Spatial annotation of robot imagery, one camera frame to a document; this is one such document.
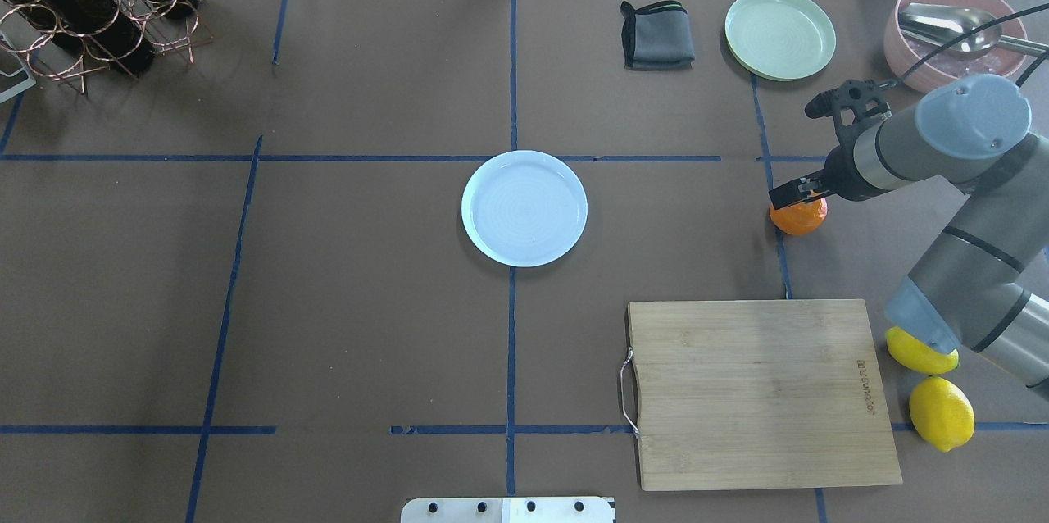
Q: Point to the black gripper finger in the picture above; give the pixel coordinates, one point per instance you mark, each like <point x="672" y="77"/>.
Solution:
<point x="796" y="192"/>

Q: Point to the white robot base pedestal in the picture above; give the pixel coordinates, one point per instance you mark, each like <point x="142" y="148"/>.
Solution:
<point x="511" y="509"/>

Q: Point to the bamboo cutting board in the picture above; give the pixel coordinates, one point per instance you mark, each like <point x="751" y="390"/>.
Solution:
<point x="759" y="394"/>

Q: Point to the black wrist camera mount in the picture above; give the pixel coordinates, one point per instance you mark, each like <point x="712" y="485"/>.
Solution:
<point x="854" y="101"/>

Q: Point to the metal scoop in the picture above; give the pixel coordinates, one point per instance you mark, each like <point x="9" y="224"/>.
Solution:
<point x="974" y="32"/>

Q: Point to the folded grey cloth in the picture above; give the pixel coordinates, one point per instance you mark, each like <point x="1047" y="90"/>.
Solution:
<point x="657" y="36"/>

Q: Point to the yellow lemon lower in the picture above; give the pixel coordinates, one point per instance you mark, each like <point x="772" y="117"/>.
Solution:
<point x="917" y="356"/>

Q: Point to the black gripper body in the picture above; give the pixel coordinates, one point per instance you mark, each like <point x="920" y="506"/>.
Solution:
<point x="837" y="175"/>

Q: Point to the orange mandarin fruit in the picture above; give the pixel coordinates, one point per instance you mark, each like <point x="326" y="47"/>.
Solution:
<point x="801" y="218"/>

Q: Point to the yellow lemon upper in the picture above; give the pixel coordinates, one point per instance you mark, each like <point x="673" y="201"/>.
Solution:
<point x="941" y="414"/>

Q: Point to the pink bowl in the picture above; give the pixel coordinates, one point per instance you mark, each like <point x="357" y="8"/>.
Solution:
<point x="924" y="67"/>

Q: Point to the light green plate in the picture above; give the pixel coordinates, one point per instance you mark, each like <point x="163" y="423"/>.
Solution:
<point x="780" y="40"/>

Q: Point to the yellow lemon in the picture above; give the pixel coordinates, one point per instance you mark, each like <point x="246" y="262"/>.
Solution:
<point x="941" y="414"/>
<point x="917" y="356"/>

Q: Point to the copper wire bottle rack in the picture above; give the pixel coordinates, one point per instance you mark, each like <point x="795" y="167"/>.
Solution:
<point x="66" y="41"/>

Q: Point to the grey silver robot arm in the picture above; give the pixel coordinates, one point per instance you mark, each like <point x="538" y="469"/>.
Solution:
<point x="976" y="134"/>

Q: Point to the light blue plate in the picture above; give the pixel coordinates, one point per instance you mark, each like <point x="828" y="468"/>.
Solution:
<point x="524" y="208"/>

